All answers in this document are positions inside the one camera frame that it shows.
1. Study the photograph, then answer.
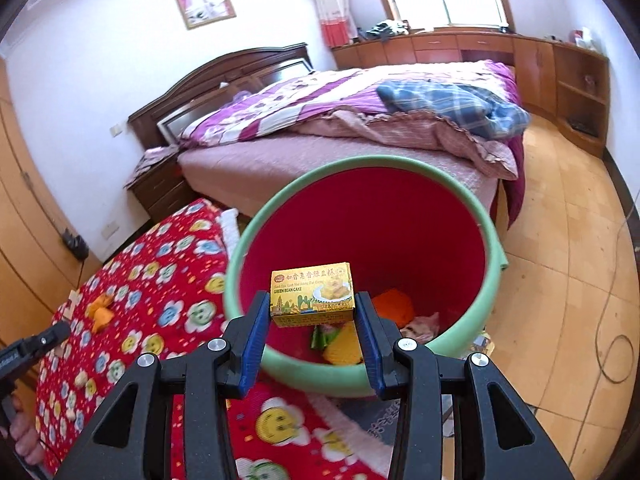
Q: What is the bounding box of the white and red curtain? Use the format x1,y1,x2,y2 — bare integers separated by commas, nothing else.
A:
312,0,358,50

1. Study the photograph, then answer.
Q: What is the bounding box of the bed with pink sheet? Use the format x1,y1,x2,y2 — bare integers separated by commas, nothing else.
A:
177,60,526,231

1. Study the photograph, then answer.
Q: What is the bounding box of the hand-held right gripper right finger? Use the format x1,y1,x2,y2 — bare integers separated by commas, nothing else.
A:
354,291,576,480

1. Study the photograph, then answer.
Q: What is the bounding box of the orange peel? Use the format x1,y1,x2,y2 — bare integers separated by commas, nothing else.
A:
91,307,115,334

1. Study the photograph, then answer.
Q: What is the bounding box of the dark wooden nightstand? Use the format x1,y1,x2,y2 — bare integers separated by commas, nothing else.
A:
131,152,196,218

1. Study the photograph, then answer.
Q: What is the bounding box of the light wooden wardrobe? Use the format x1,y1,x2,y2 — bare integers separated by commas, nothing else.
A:
0,57,101,346

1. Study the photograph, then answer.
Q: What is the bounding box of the red smiley printed blanket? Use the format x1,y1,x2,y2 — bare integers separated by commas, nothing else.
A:
35,199,391,480

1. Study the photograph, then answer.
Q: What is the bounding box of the pink crumpled cloth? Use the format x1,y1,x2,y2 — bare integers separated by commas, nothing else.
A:
124,145,181,186

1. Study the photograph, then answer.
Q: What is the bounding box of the dark wooden headboard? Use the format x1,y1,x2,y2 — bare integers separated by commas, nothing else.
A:
127,42,315,148

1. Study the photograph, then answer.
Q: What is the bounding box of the green wrapper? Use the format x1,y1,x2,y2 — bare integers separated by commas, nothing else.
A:
311,325,341,350

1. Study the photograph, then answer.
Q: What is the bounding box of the purple floral quilt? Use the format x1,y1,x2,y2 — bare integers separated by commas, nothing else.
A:
179,60,516,148

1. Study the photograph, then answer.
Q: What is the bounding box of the person's left hand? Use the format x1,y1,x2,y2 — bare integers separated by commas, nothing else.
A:
7,392,48,467

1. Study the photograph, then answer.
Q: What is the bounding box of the orange foam net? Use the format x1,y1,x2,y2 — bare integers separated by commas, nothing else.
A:
372,287,416,328

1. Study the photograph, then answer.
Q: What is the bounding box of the black charger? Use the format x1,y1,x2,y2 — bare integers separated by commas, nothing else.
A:
61,228,90,261

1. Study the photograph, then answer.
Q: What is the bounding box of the blue plaid cloth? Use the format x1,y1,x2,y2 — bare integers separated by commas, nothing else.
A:
376,81,532,141

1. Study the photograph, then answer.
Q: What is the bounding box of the yellow foam net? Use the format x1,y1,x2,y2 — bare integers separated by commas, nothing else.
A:
322,327,365,366

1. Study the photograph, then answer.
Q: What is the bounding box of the wooden window cabinet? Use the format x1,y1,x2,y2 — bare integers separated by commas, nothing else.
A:
330,30,611,158

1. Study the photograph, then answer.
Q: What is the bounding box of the dark clothes pile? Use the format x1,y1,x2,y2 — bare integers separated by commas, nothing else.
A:
366,20,412,40

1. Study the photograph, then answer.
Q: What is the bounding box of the white foam net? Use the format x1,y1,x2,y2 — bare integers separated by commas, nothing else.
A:
400,311,441,346

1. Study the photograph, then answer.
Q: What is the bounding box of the small orange yellow toy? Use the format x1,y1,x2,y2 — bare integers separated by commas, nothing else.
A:
86,292,115,317

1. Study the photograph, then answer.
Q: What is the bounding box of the yellow orange cardboard box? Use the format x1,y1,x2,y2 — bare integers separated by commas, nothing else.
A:
270,261,357,329

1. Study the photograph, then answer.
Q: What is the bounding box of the framed wall photo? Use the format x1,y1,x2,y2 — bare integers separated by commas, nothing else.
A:
171,0,237,30

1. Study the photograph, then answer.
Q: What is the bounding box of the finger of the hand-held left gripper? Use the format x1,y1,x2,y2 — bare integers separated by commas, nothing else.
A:
20,321,72,363

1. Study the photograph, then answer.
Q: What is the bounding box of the red bin with green rim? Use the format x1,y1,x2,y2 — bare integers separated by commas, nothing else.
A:
222,154,510,398

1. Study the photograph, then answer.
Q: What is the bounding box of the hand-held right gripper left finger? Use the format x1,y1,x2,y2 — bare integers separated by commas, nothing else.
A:
52,290,272,480

